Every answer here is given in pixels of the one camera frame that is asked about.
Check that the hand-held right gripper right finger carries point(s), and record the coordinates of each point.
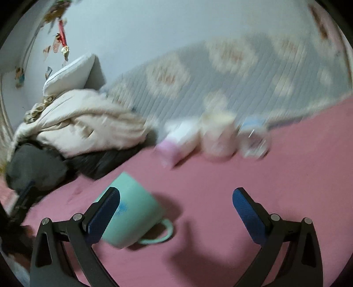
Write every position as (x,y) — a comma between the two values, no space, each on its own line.
(246,213)

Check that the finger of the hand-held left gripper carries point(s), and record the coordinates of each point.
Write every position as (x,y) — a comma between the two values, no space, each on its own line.
(25,193)

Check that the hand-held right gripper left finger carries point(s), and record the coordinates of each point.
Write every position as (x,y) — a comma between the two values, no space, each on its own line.
(102,213)

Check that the mint green cup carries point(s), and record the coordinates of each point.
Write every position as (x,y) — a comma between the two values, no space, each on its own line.
(132,212)

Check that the dark grey cloth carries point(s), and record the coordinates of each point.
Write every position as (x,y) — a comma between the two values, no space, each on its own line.
(41,165)

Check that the pink bed sheet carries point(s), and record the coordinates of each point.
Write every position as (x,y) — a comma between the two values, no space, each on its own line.
(220,193)

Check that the clear jar with blue lid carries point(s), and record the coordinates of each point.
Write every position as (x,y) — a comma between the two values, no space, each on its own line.
(252,138)

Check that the cream plastic jar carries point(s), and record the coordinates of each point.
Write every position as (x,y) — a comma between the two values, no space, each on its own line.
(217,132)

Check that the beige quilted blanket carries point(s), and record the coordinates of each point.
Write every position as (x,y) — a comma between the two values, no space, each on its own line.
(80,124)

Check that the pink and white tissue pack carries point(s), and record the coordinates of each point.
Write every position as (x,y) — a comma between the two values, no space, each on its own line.
(179,143)

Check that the white pillow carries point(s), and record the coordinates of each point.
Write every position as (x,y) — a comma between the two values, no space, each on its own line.
(70,77)

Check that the grey patterned quilted mat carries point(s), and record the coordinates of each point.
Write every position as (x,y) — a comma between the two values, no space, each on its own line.
(220,80)

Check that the red hanging ornament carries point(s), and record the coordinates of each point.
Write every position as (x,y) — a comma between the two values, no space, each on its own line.
(63,36)

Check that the wall stickers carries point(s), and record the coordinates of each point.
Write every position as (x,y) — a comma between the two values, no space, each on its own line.
(47,49)

